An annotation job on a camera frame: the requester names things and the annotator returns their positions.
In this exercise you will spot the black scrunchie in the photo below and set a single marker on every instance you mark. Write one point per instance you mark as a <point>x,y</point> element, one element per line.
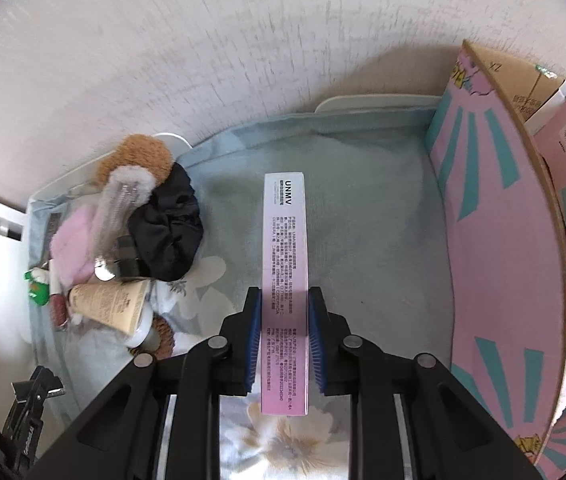
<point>168,230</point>

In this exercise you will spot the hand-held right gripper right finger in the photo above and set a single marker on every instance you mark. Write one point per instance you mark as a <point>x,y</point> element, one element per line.
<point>315,345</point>

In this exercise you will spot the pink cardboard box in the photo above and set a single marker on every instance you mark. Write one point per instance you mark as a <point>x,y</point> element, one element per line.
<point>503,240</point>

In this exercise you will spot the floral blue cloth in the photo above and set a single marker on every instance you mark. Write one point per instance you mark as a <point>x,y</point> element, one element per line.
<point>373,220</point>

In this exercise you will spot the long pink white box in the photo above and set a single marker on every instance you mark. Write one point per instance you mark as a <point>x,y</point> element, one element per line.
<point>285,240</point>

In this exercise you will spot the pink fluffy hair accessory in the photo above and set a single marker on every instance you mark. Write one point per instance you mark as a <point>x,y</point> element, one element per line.
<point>73,240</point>

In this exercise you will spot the brown plush scrunchie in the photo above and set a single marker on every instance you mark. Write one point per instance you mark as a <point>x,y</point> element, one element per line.
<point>138,152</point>

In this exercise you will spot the cream cosmetic tube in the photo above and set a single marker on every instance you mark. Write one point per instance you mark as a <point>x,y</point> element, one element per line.
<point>108,305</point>

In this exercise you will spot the clear tape roll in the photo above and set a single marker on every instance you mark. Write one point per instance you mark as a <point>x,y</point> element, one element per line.
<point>143,337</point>

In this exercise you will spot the red lip gloss tube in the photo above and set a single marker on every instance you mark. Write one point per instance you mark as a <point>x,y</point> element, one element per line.
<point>57,310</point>

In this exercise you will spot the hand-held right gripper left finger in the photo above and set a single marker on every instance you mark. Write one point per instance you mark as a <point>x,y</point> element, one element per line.
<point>253,345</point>

